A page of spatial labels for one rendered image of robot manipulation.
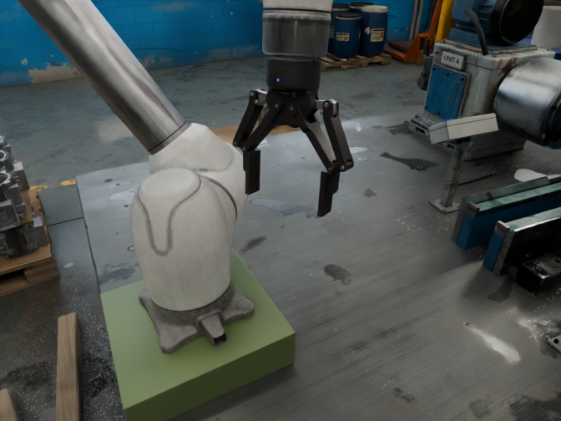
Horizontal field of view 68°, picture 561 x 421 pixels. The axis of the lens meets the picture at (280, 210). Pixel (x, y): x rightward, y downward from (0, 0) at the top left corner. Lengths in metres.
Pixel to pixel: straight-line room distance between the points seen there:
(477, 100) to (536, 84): 0.20
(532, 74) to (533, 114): 0.13
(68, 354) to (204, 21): 5.18
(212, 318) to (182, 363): 0.09
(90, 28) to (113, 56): 0.06
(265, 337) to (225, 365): 0.08
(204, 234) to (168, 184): 0.10
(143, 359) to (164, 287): 0.13
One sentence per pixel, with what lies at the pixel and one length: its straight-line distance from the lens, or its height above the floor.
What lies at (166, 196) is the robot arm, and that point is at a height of 1.14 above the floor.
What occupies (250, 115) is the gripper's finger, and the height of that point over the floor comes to 1.25.
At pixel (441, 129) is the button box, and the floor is 1.06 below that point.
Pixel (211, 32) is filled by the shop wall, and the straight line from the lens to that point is 6.44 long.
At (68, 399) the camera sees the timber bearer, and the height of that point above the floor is 0.08.
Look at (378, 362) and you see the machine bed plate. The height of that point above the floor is 0.80.
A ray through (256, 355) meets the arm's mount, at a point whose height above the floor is 0.87.
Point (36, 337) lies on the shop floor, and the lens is 2.20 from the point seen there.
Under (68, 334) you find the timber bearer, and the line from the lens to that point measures 2.03.
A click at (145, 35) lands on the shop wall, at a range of 6.21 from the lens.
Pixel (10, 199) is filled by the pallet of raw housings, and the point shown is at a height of 0.47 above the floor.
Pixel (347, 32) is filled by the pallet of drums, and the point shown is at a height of 0.46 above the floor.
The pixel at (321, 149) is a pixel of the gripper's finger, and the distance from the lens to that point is 0.58.
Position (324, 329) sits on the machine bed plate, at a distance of 0.89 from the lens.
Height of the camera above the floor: 1.47
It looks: 33 degrees down
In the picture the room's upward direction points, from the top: straight up
